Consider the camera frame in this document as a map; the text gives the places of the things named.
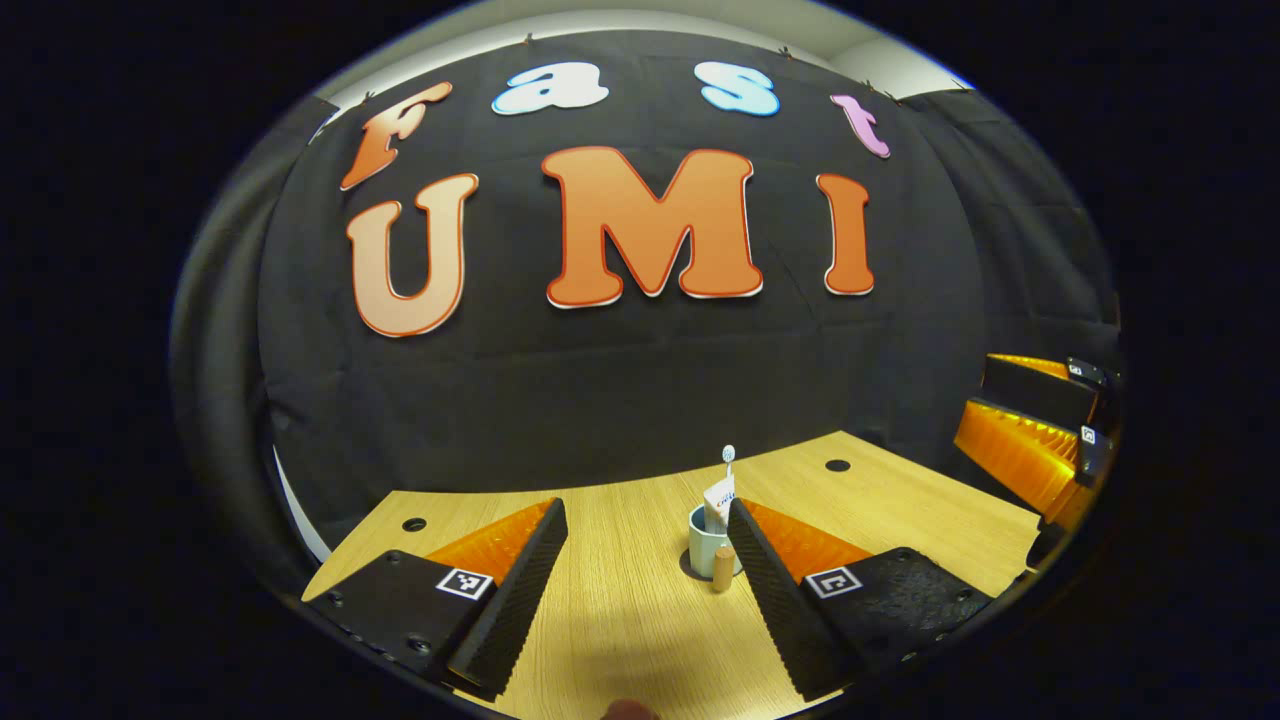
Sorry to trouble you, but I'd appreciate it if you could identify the black round coaster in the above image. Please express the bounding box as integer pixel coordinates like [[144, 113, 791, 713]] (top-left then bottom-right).
[[679, 548, 746, 584]]

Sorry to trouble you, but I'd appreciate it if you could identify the white toothpaste tube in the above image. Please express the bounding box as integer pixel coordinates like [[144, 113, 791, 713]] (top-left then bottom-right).
[[703, 476, 738, 531]]

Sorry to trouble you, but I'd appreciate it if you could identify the wooden desktop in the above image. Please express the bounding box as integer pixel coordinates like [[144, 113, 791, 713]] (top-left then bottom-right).
[[300, 430, 1043, 720]]

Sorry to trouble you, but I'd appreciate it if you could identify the pale cup with wooden handle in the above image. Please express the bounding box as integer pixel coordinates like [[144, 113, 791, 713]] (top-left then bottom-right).
[[688, 503, 746, 594]]

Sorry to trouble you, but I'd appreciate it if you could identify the black backdrop cloth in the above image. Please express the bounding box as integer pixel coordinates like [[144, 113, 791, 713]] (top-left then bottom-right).
[[170, 30, 1121, 561]]

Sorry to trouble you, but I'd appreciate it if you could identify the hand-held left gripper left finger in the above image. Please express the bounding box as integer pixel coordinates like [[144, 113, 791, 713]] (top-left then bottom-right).
[[300, 497, 569, 701]]

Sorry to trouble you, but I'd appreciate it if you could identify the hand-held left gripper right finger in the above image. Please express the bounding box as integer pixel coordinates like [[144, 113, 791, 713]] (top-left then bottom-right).
[[727, 497, 996, 703]]

